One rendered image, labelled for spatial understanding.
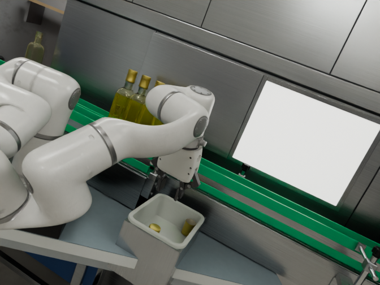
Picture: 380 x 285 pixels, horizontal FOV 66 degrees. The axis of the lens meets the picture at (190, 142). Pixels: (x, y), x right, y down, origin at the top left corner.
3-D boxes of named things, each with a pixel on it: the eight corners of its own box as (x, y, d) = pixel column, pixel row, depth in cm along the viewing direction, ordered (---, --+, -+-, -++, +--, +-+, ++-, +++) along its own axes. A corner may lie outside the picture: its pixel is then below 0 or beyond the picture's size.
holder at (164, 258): (200, 232, 100) (208, 213, 98) (169, 277, 74) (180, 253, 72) (158, 208, 104) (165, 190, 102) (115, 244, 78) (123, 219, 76)
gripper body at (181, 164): (210, 140, 72) (197, 176, 77) (175, 123, 75) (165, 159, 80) (198, 151, 66) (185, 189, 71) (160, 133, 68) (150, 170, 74)
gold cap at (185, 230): (198, 225, 90) (193, 237, 91) (193, 219, 93) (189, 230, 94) (188, 224, 89) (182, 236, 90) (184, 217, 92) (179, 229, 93)
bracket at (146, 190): (161, 191, 102) (168, 174, 101) (149, 200, 94) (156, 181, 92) (152, 187, 103) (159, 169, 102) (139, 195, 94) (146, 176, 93)
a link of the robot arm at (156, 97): (176, 100, 54) (145, 80, 59) (163, 147, 59) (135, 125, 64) (223, 95, 65) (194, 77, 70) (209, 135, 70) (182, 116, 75)
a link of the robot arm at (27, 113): (21, 160, 60) (-55, 130, 59) (79, 103, 78) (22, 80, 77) (20, 126, 54) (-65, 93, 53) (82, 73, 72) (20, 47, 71)
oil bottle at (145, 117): (145, 154, 113) (164, 102, 108) (138, 156, 108) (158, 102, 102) (133, 147, 114) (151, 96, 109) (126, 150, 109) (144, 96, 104)
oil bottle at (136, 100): (133, 147, 114) (150, 96, 109) (125, 150, 109) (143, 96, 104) (121, 141, 115) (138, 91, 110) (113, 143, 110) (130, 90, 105)
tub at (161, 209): (197, 238, 94) (207, 216, 92) (170, 277, 73) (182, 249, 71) (151, 213, 99) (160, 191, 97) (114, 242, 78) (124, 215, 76)
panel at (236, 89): (337, 209, 104) (387, 122, 96) (338, 212, 101) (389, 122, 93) (130, 111, 126) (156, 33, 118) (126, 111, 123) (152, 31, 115)
